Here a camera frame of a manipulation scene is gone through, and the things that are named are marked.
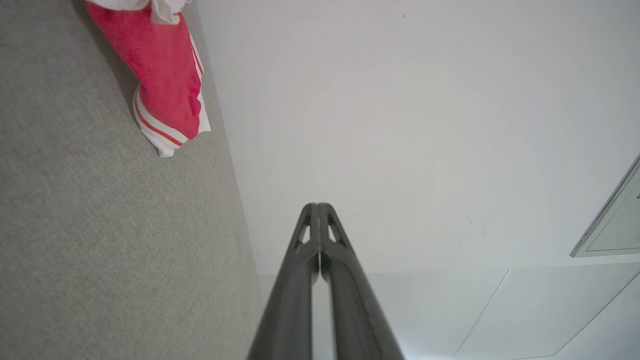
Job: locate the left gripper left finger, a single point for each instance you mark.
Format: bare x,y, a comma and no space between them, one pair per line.
292,305

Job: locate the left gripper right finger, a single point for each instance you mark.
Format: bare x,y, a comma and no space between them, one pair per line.
357,310

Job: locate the grey fabric sofa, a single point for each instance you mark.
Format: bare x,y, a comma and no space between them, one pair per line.
100,225

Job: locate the silver framed wall panel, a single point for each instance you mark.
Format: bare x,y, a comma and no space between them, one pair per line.
617,225

